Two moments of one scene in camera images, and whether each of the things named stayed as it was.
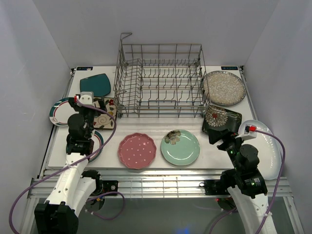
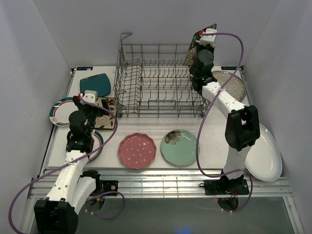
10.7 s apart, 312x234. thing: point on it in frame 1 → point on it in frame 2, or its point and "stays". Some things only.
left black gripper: x=97 y=112 stays
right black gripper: x=225 y=134 → x=198 y=46
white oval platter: x=269 y=148 stays
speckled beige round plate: x=224 y=88 stays
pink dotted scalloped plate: x=137 y=150 stays
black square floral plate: x=218 y=118 → x=191 y=55
